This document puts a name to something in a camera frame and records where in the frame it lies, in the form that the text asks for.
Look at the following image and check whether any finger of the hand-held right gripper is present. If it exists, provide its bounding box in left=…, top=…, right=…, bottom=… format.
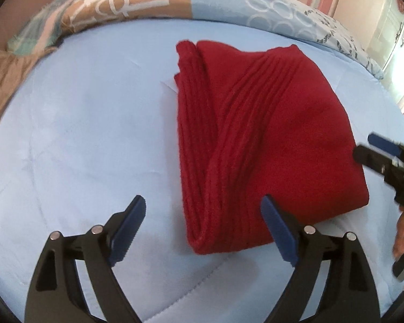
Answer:
left=368, top=134, right=403, bottom=159
left=353, top=145, right=391, bottom=180

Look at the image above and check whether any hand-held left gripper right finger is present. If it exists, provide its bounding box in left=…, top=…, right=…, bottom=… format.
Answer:
left=261, top=195, right=381, bottom=323

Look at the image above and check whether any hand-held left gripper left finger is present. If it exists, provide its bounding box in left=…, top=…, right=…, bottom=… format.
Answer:
left=24, top=194, right=146, bottom=323

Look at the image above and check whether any red knitted sweater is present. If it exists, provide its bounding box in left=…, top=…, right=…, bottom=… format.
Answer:
left=173, top=40, right=370, bottom=255

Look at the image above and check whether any person's right hand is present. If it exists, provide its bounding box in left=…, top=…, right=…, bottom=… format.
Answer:
left=392, top=208, right=404, bottom=259

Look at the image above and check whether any white wardrobe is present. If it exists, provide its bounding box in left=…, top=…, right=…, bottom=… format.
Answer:
left=330, top=0, right=404, bottom=115

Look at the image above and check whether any light blue bed sheet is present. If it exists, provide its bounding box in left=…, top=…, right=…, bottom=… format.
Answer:
left=0, top=17, right=404, bottom=323

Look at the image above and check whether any brown crumpled cloth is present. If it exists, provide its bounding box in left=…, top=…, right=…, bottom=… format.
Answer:
left=0, top=50, right=41, bottom=140

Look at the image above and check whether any patterned blue and brown quilt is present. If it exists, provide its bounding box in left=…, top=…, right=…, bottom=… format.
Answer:
left=59, top=0, right=386, bottom=79

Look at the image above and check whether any plaid pillow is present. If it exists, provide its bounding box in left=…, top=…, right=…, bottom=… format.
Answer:
left=7, top=0, right=73, bottom=57

